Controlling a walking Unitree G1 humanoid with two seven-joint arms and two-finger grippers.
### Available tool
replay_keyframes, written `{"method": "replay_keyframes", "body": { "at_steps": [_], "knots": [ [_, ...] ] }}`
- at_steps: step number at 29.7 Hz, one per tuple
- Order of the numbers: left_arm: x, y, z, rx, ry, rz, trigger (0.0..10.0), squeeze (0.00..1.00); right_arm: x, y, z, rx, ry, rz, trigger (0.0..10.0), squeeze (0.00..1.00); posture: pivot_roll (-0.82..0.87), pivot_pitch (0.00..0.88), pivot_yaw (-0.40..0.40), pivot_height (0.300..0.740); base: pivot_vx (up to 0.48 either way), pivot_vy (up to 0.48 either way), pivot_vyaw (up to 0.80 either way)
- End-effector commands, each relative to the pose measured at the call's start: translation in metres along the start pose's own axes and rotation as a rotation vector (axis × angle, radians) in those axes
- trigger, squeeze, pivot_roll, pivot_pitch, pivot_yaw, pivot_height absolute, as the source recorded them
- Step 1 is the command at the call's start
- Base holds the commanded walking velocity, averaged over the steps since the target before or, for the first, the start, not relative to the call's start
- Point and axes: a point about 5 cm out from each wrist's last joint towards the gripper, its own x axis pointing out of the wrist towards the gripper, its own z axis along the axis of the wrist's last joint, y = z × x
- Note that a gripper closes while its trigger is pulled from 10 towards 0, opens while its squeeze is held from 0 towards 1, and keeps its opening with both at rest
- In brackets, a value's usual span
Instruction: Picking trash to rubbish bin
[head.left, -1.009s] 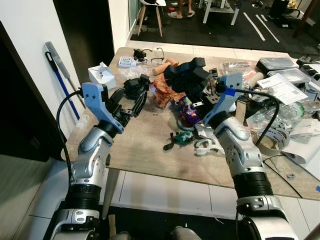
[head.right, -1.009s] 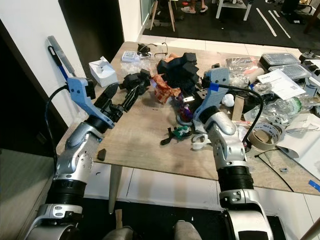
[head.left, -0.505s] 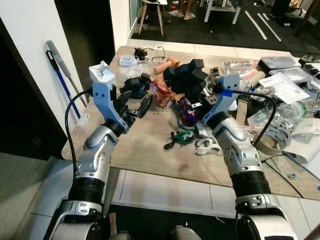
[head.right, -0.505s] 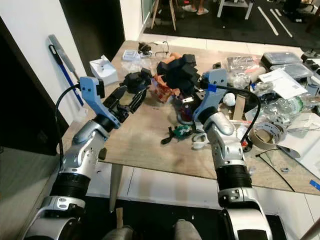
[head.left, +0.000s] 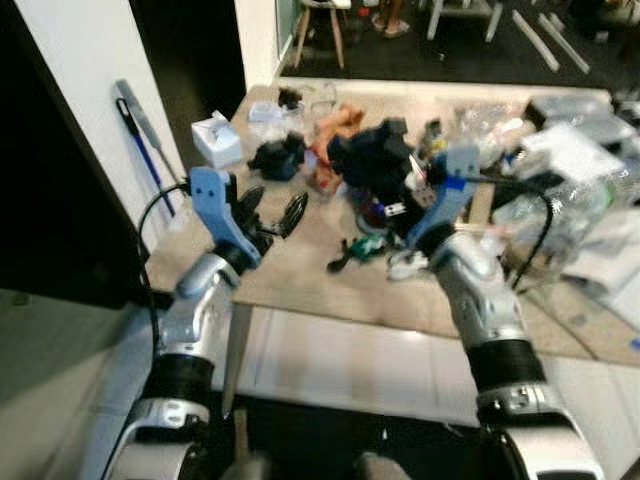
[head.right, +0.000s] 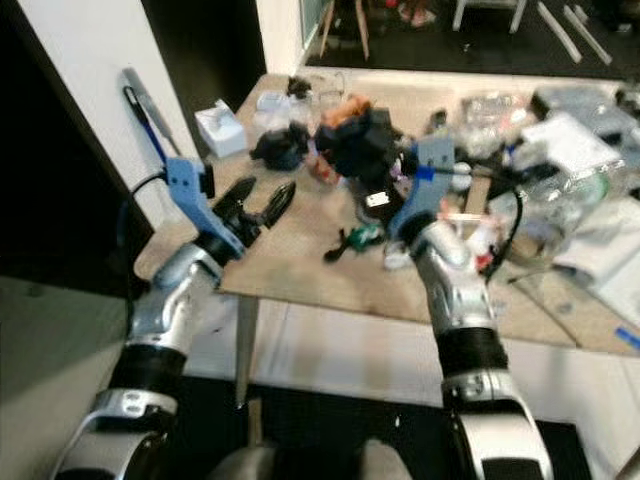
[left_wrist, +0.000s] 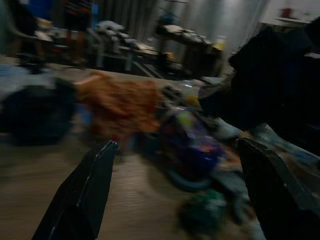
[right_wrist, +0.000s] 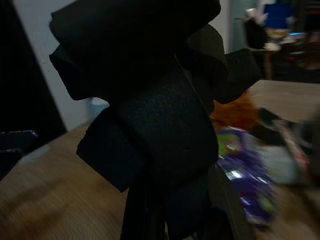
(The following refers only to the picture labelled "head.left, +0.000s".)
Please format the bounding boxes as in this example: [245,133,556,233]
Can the black blocky object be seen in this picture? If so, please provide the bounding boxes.
[328,118,421,201]

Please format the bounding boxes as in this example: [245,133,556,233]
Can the black lumpy gadget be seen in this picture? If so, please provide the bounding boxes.
[248,133,306,181]

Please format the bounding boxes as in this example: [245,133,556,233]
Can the green and black tool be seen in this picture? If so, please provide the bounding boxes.
[328,232,391,273]

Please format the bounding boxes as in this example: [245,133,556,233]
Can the white crumpled tissue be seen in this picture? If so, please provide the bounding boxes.
[385,250,431,279]

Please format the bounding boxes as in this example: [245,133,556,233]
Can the small white carton box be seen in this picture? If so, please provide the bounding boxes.
[190,112,244,169]

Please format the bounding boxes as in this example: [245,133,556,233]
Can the small white flat packet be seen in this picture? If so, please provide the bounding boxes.
[248,100,286,126]

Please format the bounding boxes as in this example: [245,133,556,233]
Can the clear plastic bag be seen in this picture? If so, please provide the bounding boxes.
[450,100,521,166]

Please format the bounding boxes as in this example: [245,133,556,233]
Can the blue stick black grip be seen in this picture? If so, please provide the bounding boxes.
[118,98,179,216]

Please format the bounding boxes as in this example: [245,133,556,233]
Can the grey flat bar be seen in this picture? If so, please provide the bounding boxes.
[113,78,173,163]

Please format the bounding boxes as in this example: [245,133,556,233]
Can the white paper booklet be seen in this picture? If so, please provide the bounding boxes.
[520,122,626,181]

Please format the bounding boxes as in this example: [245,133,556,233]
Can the large clear plastic bottle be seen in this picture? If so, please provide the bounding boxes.
[490,160,636,271]

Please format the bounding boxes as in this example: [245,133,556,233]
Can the person's feet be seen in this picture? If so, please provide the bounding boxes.
[370,0,411,36]

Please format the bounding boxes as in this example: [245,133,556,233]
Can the flat grey box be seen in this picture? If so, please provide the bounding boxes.
[525,92,616,126]

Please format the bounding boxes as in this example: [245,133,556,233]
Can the white stool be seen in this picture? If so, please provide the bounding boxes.
[428,0,501,41]

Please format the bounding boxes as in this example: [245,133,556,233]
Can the wooden leg chair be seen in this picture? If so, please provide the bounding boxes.
[295,0,351,71]

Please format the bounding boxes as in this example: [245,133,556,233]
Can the white bar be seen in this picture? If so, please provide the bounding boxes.
[540,12,591,73]
[510,10,561,73]

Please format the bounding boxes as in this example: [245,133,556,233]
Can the white paper sheets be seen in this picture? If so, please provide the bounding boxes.
[560,210,640,321]

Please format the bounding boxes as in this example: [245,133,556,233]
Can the grey left robot leg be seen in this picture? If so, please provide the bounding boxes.
[222,452,276,480]

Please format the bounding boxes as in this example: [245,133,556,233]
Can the grey robot leg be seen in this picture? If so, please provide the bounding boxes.
[222,452,276,480]
[355,452,416,480]

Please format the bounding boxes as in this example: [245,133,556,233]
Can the grey right robot leg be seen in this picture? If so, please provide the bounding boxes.
[355,452,416,480]

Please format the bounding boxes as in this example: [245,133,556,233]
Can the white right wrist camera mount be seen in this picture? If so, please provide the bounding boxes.
[405,145,481,256]

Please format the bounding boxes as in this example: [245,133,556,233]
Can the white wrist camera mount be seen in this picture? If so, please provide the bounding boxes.
[405,145,481,256]
[188,167,263,271]

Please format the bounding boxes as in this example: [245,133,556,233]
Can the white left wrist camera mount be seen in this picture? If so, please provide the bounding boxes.
[188,167,263,271]

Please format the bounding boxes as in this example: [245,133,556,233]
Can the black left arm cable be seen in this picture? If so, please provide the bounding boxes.
[138,180,201,331]

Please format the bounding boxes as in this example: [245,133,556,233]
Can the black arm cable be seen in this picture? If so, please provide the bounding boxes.
[138,180,201,331]
[470,175,554,291]

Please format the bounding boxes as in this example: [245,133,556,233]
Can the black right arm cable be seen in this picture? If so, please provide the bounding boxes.
[470,175,554,291]

